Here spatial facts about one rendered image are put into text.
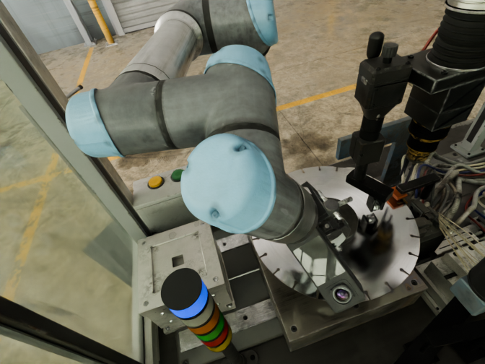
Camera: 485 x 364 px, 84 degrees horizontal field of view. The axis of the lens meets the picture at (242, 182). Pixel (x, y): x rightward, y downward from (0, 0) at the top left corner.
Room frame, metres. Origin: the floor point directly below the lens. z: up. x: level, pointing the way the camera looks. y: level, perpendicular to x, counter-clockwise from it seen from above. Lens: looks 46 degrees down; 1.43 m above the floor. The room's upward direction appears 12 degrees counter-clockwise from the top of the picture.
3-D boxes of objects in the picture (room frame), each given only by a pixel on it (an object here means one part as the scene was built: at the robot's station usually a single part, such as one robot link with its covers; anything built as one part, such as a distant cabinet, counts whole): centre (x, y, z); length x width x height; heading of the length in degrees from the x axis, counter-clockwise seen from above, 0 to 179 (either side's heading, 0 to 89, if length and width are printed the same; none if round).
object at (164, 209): (0.58, 0.18, 0.82); 0.28 x 0.11 x 0.15; 98
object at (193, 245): (0.32, 0.18, 0.82); 0.18 x 0.18 x 0.15; 8
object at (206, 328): (0.13, 0.09, 1.08); 0.05 x 0.04 x 0.03; 8
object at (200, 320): (0.13, 0.09, 1.11); 0.05 x 0.04 x 0.03; 8
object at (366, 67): (0.34, -0.23, 1.17); 0.06 x 0.05 x 0.20; 89
